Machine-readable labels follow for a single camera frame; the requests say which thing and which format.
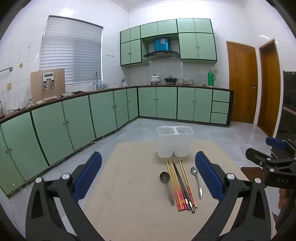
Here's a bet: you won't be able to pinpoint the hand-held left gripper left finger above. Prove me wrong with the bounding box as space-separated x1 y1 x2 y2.
25 152 109 241

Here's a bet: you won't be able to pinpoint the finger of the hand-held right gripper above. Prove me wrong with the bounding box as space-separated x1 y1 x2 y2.
245 148 282 172
265 137 296 158

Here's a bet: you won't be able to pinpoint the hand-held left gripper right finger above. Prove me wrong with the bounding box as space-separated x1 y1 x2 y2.
192 151 272 241

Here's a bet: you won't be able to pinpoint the silver metal spoon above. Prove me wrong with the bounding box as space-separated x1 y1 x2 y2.
191 166 203 200

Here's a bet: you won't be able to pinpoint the black chopstick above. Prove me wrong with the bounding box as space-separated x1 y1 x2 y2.
174 163 195 213
173 162 191 211

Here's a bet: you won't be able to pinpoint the black spoon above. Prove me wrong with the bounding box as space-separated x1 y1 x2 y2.
159 171 175 206

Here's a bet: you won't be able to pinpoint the white double utensil holder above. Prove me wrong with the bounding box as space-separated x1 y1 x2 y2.
157 126 194 158

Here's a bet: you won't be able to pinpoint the person's right hand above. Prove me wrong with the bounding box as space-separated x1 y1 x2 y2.
278 188 288 209

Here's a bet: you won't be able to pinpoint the dark brown stool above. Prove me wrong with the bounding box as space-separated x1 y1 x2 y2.
240 166 264 184

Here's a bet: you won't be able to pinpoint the black glass cabinet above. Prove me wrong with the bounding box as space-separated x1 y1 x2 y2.
274 71 296 144

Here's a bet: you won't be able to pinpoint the narrow wooden door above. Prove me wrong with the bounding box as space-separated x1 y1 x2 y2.
257 39 284 138

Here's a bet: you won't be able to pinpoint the green lower kitchen cabinets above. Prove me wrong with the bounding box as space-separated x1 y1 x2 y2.
0 86 234 197

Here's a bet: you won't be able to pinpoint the wide wooden door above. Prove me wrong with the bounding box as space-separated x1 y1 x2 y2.
226 41 258 125

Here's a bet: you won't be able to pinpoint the crumpled cloth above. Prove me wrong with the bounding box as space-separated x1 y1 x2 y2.
60 90 86 97

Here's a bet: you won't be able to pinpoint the green thermos flask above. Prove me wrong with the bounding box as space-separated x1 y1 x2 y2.
207 70 216 88

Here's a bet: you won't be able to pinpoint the group of glass jars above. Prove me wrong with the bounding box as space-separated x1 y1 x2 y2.
178 78 199 86

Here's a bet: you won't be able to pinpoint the wooden board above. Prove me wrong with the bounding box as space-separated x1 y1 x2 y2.
30 68 66 104

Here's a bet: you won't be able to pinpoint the clear glass vase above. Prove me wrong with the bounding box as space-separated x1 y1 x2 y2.
1 90 12 115

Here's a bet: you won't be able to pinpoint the white window blind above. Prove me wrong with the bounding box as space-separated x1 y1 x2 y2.
40 15 103 87

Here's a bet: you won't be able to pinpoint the range hood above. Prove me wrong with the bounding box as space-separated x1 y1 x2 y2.
143 37 180 61

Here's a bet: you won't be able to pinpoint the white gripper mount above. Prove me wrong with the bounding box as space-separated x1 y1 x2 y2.
42 72 56 90

